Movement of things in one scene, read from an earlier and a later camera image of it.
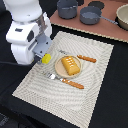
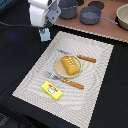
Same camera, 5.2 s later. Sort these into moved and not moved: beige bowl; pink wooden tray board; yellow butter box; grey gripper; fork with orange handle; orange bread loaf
Moved: yellow butter box; grey gripper
Not moved: pink wooden tray board; fork with orange handle; orange bread loaf; beige bowl
